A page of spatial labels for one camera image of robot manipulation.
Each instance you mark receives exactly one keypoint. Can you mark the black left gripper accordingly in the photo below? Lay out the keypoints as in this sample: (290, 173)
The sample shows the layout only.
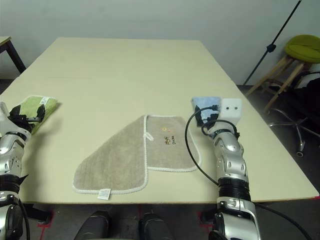
(25, 120)

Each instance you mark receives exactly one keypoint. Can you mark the black robot left foot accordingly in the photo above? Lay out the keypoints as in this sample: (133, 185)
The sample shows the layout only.
(93, 225)

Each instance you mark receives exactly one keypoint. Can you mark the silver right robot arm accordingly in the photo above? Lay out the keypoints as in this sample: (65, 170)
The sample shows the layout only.
(230, 155)

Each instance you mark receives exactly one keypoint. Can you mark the black table foot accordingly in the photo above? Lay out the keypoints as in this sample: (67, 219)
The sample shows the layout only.
(37, 213)
(208, 217)

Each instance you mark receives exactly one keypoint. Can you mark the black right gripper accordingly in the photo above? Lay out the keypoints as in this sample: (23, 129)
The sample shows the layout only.
(203, 123)

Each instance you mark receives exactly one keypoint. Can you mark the black robot foot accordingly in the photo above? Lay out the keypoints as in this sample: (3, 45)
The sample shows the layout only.
(155, 226)
(93, 225)

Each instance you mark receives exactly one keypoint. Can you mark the black robot right foot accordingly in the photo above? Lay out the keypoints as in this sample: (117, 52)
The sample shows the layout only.
(155, 226)

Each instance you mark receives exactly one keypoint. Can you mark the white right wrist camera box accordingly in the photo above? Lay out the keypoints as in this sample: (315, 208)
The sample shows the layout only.
(231, 110)

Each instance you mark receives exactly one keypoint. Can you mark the beige towel with white trim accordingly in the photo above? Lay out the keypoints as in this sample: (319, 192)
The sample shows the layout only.
(120, 160)

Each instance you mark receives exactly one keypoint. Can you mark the black office chair chrome base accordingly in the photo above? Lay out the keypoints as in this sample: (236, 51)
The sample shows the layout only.
(311, 90)

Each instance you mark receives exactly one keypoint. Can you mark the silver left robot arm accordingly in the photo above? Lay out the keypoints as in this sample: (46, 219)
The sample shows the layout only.
(10, 150)

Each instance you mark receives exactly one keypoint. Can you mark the wooden stool green cushion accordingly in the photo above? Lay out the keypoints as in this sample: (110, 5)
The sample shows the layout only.
(303, 47)

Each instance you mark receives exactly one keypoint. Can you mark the green folded towel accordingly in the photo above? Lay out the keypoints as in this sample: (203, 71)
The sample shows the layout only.
(50, 105)

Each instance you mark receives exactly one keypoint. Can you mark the blue folded towel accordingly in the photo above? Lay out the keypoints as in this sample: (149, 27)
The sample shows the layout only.
(205, 102)

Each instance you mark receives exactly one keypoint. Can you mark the beige side table black legs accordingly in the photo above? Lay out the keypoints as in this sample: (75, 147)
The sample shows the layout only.
(15, 57)

